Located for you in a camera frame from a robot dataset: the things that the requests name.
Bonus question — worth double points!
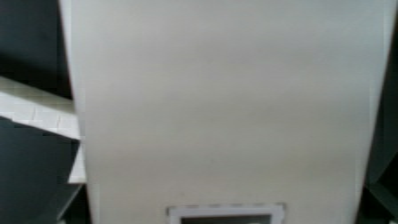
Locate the white cabinet top block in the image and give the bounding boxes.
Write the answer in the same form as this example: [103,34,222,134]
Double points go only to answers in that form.
[59,0,398,224]

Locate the white U-shaped fence frame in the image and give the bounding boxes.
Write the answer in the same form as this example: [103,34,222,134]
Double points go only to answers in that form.
[0,76,87,184]

